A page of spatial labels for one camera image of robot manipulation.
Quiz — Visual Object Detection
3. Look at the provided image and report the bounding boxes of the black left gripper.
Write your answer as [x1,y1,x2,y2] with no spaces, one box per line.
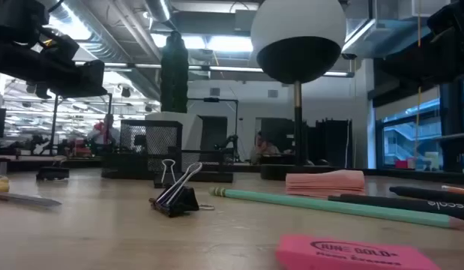
[0,33,109,101]

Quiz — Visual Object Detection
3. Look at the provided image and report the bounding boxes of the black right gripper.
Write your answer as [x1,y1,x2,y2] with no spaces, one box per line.
[374,0,464,86]

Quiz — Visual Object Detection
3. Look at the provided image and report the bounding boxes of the black binder clip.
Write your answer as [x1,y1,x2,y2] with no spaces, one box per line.
[35,166,70,182]
[148,161,216,219]
[153,158,178,190]

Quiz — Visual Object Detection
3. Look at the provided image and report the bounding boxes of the yellow handled scissors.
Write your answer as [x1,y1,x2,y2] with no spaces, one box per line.
[0,173,63,209]

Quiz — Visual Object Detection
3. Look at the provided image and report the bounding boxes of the orange pencil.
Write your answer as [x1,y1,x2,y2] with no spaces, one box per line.
[441,184,464,197]

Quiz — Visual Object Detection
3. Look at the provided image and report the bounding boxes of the black pen with white print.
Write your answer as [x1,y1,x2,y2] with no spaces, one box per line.
[327,193,464,223]

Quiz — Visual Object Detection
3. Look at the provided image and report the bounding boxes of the pink sticky note pad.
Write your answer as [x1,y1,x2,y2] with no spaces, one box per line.
[284,169,367,200]

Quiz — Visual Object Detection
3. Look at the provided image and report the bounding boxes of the pink eraser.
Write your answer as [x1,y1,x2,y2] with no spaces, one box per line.
[274,233,443,270]

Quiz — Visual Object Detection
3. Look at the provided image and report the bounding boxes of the black mesh desk organizer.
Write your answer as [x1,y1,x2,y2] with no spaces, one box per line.
[101,119,235,184]

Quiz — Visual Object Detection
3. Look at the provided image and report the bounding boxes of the person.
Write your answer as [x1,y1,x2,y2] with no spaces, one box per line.
[86,113,121,155]
[253,130,282,164]

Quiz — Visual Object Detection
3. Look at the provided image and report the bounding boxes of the green cactus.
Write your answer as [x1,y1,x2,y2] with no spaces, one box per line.
[160,30,190,115]

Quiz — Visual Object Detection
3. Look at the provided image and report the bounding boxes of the white globe table lamp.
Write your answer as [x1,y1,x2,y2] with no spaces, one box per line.
[250,0,347,182]

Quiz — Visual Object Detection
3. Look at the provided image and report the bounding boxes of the white plant pot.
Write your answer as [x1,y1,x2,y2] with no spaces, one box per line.
[145,111,204,152]

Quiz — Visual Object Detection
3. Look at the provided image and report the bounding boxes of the black background gantry frame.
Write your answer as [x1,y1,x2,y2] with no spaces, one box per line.
[186,97,241,163]
[49,91,114,157]

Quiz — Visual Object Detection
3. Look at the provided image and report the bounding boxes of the yellow hanging cord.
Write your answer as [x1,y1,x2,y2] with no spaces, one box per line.
[415,0,423,159]

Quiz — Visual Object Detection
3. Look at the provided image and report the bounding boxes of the black vertical post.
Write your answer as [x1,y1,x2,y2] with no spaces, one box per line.
[430,81,464,174]

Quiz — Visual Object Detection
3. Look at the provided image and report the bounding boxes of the black aluminium table frame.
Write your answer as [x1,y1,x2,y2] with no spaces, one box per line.
[0,158,464,186]

